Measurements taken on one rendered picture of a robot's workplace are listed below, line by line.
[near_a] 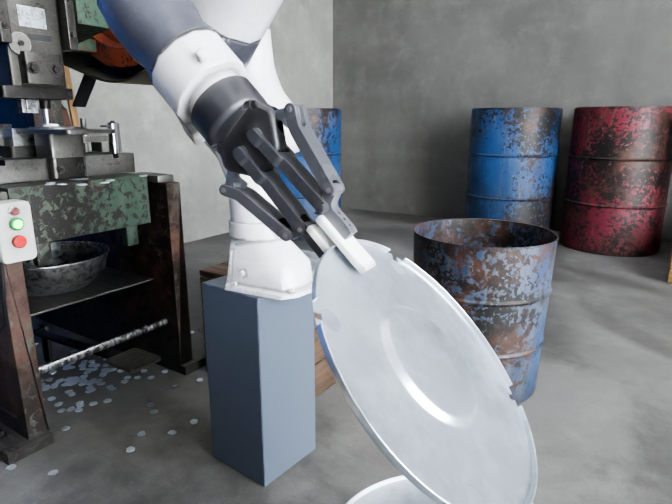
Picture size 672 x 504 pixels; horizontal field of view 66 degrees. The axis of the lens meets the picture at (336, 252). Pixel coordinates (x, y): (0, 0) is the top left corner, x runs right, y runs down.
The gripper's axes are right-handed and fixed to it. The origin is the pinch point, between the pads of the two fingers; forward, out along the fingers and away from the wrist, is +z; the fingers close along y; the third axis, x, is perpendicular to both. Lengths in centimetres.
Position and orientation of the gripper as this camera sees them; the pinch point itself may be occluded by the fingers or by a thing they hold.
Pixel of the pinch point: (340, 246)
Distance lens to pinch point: 51.2
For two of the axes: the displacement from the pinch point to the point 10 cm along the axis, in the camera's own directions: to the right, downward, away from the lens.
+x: 4.3, -1.9, 8.8
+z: 6.3, 7.6, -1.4
